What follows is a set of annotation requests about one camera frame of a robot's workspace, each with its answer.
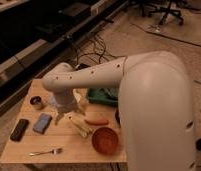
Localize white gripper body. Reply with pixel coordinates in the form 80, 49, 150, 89
53, 90, 78, 113

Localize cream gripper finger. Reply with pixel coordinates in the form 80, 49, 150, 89
54, 113, 64, 126
76, 105, 86, 116

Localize black eraser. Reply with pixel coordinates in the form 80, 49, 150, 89
10, 119, 29, 142

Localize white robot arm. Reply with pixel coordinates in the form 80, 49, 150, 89
42, 51, 196, 171

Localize blue sponge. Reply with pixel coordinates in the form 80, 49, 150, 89
33, 113, 52, 134

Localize wooden stick bundle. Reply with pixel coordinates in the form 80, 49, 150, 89
69, 117, 92, 138

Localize orange carrot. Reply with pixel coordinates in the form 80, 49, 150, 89
84, 119, 109, 126

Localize small metal can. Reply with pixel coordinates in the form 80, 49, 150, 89
30, 96, 44, 110

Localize green plastic tray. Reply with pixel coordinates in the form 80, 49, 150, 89
86, 88, 118, 106

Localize small wooden table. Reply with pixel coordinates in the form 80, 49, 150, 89
0, 79, 126, 164

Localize silver fork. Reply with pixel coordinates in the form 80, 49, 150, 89
28, 148, 63, 156

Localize orange bowl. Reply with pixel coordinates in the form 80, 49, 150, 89
91, 127, 119, 155

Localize black device on shelf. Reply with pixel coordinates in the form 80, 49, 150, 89
36, 2, 91, 42

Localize black office chair base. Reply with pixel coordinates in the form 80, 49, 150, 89
129, 0, 184, 26

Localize black floor cables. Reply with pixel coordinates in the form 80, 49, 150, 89
65, 31, 118, 68

